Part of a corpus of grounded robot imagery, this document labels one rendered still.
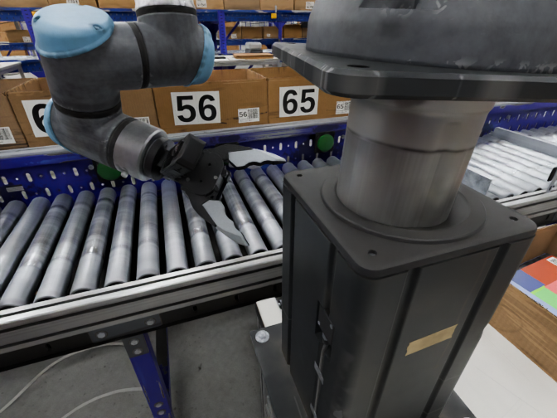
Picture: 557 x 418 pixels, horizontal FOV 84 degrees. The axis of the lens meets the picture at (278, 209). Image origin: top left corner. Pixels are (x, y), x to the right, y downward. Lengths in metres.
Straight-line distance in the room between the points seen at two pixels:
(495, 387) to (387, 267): 0.42
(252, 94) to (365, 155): 0.95
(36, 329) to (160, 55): 0.57
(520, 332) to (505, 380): 0.09
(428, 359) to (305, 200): 0.21
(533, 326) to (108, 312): 0.77
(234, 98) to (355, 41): 0.98
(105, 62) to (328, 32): 0.35
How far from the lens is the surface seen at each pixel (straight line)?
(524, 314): 0.66
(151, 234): 0.88
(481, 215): 0.32
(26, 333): 0.81
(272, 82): 1.20
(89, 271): 0.82
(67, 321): 0.78
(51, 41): 0.50
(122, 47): 0.51
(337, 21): 0.22
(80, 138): 0.57
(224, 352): 1.49
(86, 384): 1.59
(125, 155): 0.53
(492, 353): 0.67
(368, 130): 0.26
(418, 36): 0.20
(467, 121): 0.26
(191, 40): 0.55
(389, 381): 0.37
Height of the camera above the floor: 1.22
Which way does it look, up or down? 31 degrees down
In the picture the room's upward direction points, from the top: straight up
